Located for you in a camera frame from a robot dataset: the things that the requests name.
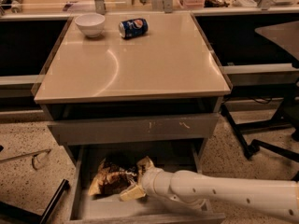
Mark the top drawer front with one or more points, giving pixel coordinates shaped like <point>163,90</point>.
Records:
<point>134,129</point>

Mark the brown chip bag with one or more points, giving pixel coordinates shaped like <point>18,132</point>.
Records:
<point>112,178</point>

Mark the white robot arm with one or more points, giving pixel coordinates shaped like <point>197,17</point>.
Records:
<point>187,191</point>

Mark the white ceramic bowl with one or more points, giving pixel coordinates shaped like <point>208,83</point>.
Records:
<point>90,24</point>

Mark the blue pepsi can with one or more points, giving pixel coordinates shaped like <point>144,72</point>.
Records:
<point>133,28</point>

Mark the black chair leg left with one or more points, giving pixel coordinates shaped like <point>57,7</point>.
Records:
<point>33,205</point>

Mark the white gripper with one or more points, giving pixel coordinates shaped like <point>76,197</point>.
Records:
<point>152,180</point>

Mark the black desk leg frame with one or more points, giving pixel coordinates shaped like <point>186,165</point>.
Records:
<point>250,149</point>

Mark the grey drawer cabinet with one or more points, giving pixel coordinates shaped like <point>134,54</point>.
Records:
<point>168,71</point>

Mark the open middle drawer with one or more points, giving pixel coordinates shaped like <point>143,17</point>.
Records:
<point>109,209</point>

